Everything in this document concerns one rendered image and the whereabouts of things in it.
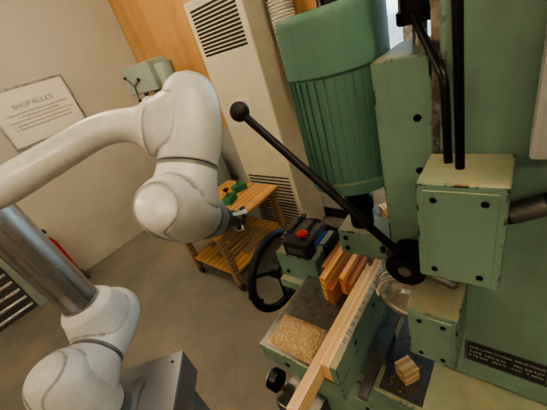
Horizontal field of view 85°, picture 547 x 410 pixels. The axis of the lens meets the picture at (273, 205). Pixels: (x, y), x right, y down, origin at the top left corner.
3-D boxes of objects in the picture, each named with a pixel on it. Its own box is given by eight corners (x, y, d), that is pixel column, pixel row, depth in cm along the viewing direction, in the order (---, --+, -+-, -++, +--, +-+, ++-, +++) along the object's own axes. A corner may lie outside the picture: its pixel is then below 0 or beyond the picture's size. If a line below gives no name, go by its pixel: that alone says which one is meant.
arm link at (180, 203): (224, 244, 55) (229, 174, 56) (186, 244, 39) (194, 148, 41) (169, 242, 56) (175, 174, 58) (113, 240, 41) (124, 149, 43)
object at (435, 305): (423, 312, 58) (421, 268, 52) (466, 325, 53) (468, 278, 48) (409, 355, 52) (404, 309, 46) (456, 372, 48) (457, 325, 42)
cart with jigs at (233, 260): (247, 228, 285) (223, 168, 254) (295, 239, 248) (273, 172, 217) (195, 274, 246) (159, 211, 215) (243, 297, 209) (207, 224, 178)
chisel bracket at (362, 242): (353, 238, 78) (348, 212, 74) (410, 249, 69) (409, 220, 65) (342, 257, 73) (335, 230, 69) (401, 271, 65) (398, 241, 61)
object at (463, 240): (432, 238, 47) (431, 153, 40) (504, 250, 42) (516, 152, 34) (418, 276, 42) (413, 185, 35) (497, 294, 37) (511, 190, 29)
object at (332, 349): (410, 207, 96) (409, 194, 93) (417, 208, 94) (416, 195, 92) (324, 377, 59) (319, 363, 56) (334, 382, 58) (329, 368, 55)
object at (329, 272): (356, 247, 87) (352, 227, 84) (361, 248, 86) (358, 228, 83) (325, 298, 75) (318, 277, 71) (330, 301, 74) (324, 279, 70)
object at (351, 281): (370, 254, 84) (368, 242, 81) (378, 255, 82) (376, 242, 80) (347, 295, 74) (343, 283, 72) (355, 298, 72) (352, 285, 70)
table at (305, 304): (337, 212, 115) (334, 199, 113) (423, 224, 97) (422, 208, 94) (238, 343, 78) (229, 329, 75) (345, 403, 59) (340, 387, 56)
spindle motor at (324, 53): (335, 156, 73) (306, 12, 58) (411, 157, 62) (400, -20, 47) (299, 194, 63) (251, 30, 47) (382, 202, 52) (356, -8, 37)
